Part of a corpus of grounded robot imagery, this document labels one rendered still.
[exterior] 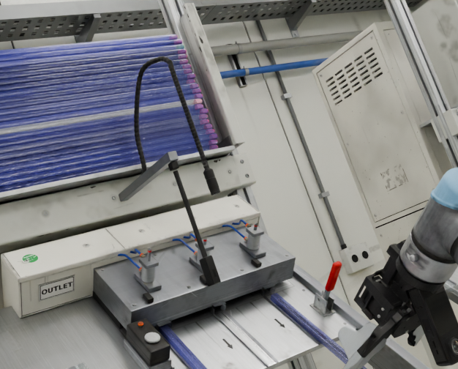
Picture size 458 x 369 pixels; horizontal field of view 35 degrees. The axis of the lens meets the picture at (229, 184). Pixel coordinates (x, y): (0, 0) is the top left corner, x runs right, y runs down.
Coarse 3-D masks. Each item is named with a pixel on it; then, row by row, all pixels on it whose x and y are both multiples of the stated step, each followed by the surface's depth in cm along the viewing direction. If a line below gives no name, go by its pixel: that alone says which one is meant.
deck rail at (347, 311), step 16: (304, 272) 135; (320, 288) 131; (336, 304) 127; (352, 320) 125; (368, 320) 124; (384, 352) 119; (400, 352) 117; (384, 368) 120; (400, 368) 117; (416, 368) 114
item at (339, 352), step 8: (272, 296) 128; (280, 296) 128; (280, 304) 126; (288, 304) 126; (288, 312) 125; (296, 312) 124; (296, 320) 123; (304, 320) 122; (304, 328) 122; (312, 328) 120; (320, 336) 119; (328, 336) 119; (328, 344) 117; (336, 344) 117; (336, 352) 116; (344, 352) 116; (344, 360) 115
